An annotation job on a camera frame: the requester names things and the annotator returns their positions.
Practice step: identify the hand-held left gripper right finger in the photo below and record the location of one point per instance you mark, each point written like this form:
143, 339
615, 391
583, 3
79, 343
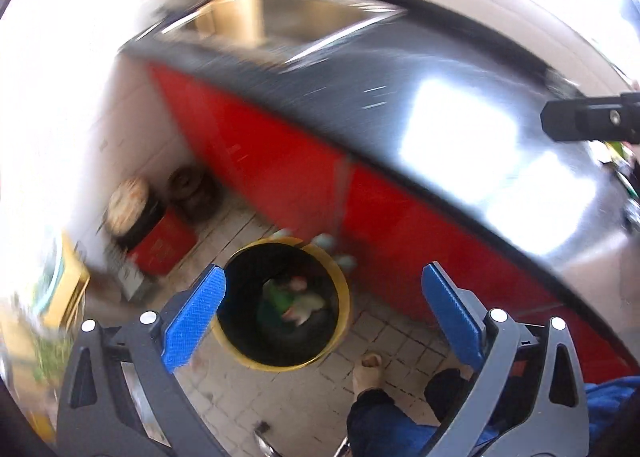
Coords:
452, 317

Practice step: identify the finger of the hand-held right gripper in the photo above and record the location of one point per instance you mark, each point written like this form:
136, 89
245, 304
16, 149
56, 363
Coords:
585, 117

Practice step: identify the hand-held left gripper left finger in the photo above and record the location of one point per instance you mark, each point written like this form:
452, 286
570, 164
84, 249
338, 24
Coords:
195, 322

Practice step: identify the yellow trash bin black liner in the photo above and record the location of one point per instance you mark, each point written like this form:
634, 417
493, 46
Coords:
235, 332

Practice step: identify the person's leg dark trousers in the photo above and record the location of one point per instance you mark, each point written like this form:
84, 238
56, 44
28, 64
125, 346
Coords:
447, 392
385, 427

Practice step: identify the red box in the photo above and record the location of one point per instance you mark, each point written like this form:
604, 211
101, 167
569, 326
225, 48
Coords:
162, 242

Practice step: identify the green wrapper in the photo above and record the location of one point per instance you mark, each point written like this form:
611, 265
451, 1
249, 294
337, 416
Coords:
280, 304

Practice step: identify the person's foot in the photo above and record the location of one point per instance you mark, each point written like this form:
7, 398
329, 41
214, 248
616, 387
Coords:
365, 374

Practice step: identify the black pot with patterned lid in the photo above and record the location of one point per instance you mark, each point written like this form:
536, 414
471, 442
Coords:
132, 202

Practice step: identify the yellow board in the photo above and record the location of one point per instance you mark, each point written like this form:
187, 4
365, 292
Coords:
62, 282

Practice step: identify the red kitchen cabinet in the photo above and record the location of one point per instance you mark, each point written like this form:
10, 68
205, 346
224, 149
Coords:
280, 167

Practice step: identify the blue cloth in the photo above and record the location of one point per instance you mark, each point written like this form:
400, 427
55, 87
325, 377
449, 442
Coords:
615, 417

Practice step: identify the steel sink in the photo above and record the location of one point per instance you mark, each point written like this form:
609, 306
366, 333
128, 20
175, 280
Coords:
320, 22

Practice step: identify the yellow plastic jug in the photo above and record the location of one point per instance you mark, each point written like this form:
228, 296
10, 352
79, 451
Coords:
232, 12

